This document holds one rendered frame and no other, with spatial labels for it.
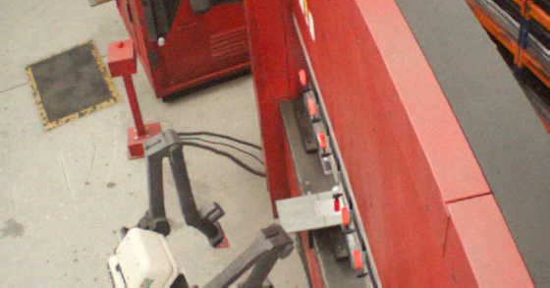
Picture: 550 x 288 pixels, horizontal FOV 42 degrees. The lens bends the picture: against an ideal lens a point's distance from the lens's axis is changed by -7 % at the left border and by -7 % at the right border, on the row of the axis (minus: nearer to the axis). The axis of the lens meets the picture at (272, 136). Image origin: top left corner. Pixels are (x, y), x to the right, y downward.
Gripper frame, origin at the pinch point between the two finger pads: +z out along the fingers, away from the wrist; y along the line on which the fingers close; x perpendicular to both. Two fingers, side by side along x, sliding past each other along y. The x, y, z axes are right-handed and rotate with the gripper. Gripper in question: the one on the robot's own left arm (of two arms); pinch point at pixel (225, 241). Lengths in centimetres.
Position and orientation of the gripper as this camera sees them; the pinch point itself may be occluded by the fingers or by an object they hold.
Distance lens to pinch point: 306.2
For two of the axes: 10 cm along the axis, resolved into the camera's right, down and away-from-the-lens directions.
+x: -7.8, 6.1, 1.1
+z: 4.9, 5.0, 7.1
